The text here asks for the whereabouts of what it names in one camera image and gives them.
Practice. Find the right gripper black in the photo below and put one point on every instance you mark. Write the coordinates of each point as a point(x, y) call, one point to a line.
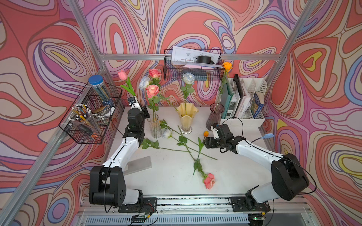
point(209, 141)

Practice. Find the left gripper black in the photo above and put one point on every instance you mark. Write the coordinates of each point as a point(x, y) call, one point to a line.
point(143, 113)

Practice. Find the pink rose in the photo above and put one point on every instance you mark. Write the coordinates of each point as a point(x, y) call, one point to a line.
point(155, 76)
point(208, 179)
point(153, 98)

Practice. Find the white rose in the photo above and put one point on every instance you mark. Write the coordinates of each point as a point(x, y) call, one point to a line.
point(187, 89)
point(145, 82)
point(167, 133)

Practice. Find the small pink rosebud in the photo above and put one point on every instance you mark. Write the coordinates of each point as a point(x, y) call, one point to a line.
point(128, 86)

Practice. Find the orange rose tall stem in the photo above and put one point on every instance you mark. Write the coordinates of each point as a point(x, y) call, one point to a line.
point(227, 68)

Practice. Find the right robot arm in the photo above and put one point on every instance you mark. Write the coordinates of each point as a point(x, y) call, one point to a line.
point(288, 176)

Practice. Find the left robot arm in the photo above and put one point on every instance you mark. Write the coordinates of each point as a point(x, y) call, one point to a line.
point(107, 183)

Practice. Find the clear glass vase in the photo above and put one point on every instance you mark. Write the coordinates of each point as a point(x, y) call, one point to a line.
point(155, 127)

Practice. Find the pink book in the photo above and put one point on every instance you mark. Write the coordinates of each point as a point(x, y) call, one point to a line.
point(245, 102)

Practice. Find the purple ribbed glass vase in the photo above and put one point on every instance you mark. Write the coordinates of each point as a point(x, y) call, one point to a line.
point(215, 115)

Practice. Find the small orange tulip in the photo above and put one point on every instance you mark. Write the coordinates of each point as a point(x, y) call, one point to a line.
point(206, 133)

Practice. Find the black white magazine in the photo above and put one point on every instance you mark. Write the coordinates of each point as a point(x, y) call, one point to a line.
point(234, 100)

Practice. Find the white plastic book organizer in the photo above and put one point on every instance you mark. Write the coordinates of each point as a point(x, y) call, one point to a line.
point(253, 85)

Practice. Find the blue treehouse book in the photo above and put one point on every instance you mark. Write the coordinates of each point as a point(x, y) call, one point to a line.
point(257, 104)

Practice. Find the teal green folder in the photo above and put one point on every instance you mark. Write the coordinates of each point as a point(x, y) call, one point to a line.
point(226, 97)

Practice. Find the yellow ruffled vase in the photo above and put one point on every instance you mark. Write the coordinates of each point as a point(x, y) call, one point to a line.
point(186, 120)

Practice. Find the blue lid pencil jar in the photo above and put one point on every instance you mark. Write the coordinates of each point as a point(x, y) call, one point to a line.
point(100, 88)

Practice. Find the cup of pencils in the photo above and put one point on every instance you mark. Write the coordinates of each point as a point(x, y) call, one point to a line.
point(83, 118)

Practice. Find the white papers in basket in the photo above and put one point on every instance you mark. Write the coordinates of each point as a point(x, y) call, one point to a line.
point(188, 57)

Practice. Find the black tape roll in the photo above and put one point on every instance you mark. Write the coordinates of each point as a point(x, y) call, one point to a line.
point(204, 60)

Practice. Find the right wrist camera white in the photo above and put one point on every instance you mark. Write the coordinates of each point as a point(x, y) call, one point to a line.
point(215, 133)

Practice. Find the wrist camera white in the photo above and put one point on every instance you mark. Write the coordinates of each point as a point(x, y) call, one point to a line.
point(133, 103)
point(215, 133)

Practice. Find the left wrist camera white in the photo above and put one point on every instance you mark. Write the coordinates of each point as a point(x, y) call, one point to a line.
point(133, 103)

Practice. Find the black wire basket left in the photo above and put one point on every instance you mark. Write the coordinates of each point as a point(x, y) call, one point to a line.
point(103, 114)

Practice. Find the black wire basket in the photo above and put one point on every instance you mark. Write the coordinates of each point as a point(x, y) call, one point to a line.
point(175, 72)
point(103, 114)

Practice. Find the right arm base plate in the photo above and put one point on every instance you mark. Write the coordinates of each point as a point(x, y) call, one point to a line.
point(248, 204)

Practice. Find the black wire basket back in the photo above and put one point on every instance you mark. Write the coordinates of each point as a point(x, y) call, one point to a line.
point(175, 72)

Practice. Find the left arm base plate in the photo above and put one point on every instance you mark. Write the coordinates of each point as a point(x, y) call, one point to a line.
point(148, 205)

